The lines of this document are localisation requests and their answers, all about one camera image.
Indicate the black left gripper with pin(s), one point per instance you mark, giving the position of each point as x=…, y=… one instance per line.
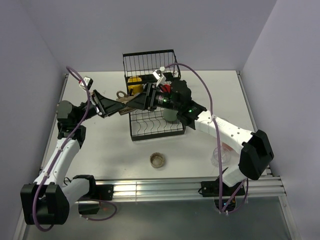
x=103, y=106

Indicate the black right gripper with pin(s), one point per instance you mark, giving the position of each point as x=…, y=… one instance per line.
x=146, y=100

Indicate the yellow ceramic mug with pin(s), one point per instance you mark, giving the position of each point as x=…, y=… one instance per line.
x=134, y=85

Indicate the black metal mug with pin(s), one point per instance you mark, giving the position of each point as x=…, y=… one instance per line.
x=122, y=97

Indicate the red mug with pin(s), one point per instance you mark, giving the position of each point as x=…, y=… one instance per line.
x=165, y=88

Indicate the green plastic cup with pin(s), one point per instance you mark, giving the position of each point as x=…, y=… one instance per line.
x=170, y=115

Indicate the black wire dish rack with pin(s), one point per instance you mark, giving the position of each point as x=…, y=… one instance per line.
x=147, y=121

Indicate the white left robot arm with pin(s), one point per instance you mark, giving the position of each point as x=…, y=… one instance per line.
x=47, y=201

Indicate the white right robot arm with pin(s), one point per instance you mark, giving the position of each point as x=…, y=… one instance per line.
x=254, y=148

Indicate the small brown glass jar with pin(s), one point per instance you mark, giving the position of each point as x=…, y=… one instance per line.
x=157, y=160

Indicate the clear glass front right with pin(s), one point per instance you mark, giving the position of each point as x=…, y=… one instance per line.
x=225, y=154

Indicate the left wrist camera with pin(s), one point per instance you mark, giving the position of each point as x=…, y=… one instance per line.
x=86, y=84

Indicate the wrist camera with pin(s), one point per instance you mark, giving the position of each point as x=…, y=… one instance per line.
x=86, y=84
x=159, y=75

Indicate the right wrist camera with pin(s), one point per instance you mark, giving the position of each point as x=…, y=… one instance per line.
x=159, y=75

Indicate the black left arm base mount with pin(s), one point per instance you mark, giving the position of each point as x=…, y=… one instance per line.
x=102, y=192

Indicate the aluminium frame rail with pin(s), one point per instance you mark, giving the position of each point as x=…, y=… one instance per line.
x=179, y=189

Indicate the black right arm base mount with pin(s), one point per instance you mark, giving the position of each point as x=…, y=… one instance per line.
x=211, y=189

